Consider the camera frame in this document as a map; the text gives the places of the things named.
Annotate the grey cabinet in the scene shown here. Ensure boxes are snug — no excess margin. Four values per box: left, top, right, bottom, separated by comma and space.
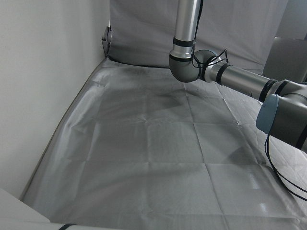
263, 35, 307, 82

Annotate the silver floor cloth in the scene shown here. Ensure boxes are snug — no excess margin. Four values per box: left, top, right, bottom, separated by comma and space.
20, 59, 307, 230

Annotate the grey backdrop cloth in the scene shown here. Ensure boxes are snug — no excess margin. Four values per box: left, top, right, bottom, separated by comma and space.
105, 0, 288, 71

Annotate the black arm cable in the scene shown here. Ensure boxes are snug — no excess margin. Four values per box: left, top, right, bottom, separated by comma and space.
190, 0, 307, 201

